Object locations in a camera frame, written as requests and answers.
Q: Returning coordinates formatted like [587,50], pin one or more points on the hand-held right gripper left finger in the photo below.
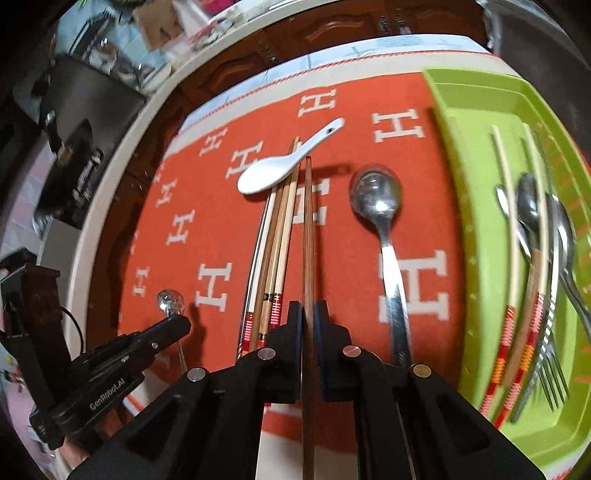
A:
[293,360]

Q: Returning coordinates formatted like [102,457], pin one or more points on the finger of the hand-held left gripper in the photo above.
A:
[166,334]

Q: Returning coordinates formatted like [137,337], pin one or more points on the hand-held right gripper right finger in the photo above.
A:
[323,360]

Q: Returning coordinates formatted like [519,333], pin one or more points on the small steel spoon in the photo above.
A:
[167,299]

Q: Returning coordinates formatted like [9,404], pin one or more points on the bamboo chopstick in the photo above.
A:
[289,207]
[277,267]
[265,277]

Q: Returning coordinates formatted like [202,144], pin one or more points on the dark brown chopstick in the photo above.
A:
[308,230]

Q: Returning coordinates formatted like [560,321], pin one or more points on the round steel spoon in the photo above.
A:
[375,194]

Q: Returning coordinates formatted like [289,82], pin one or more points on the white ceramic spoon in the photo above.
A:
[263,177]

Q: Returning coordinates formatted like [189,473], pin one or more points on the green plastic tray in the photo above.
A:
[475,230]

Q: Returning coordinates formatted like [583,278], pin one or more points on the steel fork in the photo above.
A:
[551,369]

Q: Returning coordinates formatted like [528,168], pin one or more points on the slim steel spoon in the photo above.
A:
[503,201]

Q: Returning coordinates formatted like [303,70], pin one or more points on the cutlery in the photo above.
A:
[548,249]

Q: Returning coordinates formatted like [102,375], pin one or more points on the large steel spoon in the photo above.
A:
[563,230]

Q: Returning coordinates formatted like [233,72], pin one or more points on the orange patterned table mat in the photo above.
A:
[207,221]

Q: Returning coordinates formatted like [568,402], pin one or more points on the black wok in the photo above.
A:
[92,152]

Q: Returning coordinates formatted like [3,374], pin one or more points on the light blue floral tablecloth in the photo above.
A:
[392,44]

